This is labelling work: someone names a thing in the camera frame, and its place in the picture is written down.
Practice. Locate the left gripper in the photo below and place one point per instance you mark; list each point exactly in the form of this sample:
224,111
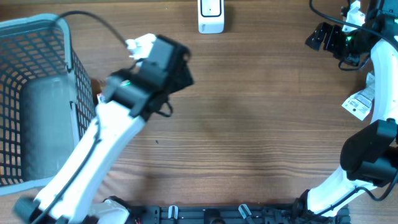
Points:
184,78

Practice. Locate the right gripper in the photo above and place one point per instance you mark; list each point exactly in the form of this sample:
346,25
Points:
334,30

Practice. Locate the black red snack packet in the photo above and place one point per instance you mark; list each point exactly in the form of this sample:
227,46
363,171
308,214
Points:
360,103

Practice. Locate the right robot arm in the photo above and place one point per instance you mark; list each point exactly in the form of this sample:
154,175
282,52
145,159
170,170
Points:
368,159

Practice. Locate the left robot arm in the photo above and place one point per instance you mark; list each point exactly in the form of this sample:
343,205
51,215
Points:
131,96

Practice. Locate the white barcode scanner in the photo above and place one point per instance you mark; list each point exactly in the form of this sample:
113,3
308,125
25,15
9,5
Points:
210,16

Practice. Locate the grey plastic mesh basket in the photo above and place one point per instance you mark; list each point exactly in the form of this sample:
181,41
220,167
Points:
46,101

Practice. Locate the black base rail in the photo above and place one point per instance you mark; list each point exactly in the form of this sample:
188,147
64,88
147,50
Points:
260,214

